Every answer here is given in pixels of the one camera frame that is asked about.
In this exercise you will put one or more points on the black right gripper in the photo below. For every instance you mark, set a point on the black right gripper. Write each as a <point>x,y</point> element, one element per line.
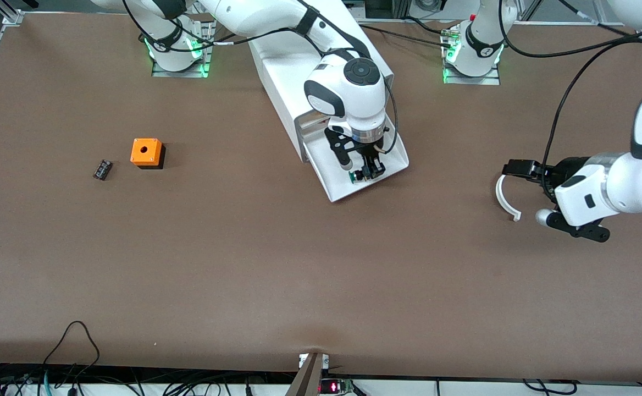
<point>371,159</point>

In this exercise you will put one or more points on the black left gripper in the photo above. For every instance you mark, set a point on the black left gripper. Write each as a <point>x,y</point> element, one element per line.
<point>567,167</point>

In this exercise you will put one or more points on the green push button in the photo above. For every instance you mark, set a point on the green push button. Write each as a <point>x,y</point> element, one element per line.
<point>352,177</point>

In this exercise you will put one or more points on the white plastic drawer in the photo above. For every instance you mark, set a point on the white plastic drawer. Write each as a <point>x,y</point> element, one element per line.
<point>343,187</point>
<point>313,122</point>
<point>310,133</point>

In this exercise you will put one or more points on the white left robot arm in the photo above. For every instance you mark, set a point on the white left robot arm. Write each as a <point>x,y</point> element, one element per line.
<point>629,181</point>

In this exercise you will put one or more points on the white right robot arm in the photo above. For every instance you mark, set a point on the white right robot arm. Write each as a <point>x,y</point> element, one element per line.
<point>260,16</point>

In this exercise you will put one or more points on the white drawer cabinet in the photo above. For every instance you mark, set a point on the white drawer cabinet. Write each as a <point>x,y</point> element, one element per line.
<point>282,88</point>

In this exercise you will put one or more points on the white curved plastic piece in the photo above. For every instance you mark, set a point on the white curved plastic piece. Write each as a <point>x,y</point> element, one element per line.
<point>501,201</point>

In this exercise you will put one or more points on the circuit board red display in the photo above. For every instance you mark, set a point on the circuit board red display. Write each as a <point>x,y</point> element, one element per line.
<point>335,386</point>

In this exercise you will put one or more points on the orange and black box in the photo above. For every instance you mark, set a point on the orange and black box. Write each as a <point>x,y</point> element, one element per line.
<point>146,151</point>

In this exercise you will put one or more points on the small black connector block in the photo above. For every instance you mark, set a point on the small black connector block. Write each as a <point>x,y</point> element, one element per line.
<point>103,169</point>

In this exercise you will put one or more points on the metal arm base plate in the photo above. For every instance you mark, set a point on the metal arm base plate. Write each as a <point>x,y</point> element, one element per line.
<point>181,73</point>
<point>472,81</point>

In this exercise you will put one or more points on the grey camera stand post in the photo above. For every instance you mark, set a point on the grey camera stand post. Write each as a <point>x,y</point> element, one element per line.
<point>307,379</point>

